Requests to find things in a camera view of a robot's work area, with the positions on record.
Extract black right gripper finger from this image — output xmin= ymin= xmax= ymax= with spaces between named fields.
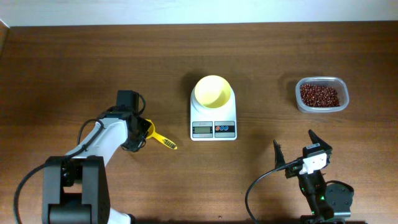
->
xmin=273 ymin=140 xmax=285 ymax=169
xmin=308 ymin=129 xmax=332 ymax=152

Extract yellow plastic measuring scoop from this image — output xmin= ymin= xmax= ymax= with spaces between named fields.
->
xmin=146 ymin=119 xmax=178 ymax=150

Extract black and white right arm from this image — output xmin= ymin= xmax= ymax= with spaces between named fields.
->
xmin=273 ymin=129 xmax=333 ymax=223

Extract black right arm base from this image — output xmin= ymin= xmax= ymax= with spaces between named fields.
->
xmin=300 ymin=180 xmax=354 ymax=224

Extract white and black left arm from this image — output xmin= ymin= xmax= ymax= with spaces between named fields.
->
xmin=42 ymin=113 xmax=151 ymax=224

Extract white digital kitchen scale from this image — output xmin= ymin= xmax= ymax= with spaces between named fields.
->
xmin=190 ymin=90 xmax=238 ymax=141

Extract yellow plastic bowl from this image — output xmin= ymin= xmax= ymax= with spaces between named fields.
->
xmin=193 ymin=75 xmax=232 ymax=109

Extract red beans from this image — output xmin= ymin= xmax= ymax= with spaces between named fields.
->
xmin=299 ymin=84 xmax=340 ymax=108

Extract clear plastic container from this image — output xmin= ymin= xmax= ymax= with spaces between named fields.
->
xmin=295 ymin=77 xmax=349 ymax=113

